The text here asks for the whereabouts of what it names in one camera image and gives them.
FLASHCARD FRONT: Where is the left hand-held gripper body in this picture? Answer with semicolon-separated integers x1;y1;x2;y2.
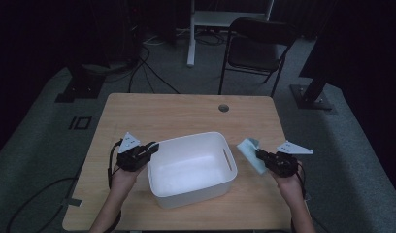
115;131;152;173

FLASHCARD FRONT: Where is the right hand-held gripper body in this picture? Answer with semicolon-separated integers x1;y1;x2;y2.
263;139;314;179

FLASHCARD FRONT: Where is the light blue cloth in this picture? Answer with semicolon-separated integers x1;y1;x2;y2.
236;137;268;176

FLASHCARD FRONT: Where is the white plastic bin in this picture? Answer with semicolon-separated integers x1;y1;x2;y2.
147;131;239;210

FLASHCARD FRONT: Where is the person's left hand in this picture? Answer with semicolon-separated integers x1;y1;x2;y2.
111;163;146;196

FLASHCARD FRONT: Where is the person's right hand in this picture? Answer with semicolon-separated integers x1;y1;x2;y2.
269;161;306;204

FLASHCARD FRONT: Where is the black stand base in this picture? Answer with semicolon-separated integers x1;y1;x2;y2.
54;62;107;104
289;61;336;112

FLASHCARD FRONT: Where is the grey tape piece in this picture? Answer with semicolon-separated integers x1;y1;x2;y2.
60;197;83;208

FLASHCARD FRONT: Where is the black folding chair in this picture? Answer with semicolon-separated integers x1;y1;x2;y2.
217;17;299;98

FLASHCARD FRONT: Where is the left hand-held gripper cable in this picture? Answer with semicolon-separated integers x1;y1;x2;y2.
107;139;124;233

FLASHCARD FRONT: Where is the hand-held gripper cable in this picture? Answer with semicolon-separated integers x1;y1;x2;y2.
107;139;124;233
289;162;308;233

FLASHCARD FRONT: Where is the right hand-held gripper cable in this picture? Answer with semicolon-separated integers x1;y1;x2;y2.
289;162;308;233

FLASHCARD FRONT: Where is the black floor cable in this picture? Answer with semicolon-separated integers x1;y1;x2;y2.
127;45;182;95
5;177;78;233

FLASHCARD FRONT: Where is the white floor cable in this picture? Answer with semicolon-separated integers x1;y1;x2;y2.
142;33;170;47

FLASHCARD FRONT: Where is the tangle of black cables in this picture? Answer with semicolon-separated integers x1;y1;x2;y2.
194;29;227;47

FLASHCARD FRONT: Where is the white desk frame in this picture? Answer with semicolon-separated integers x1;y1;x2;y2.
186;0;275;68

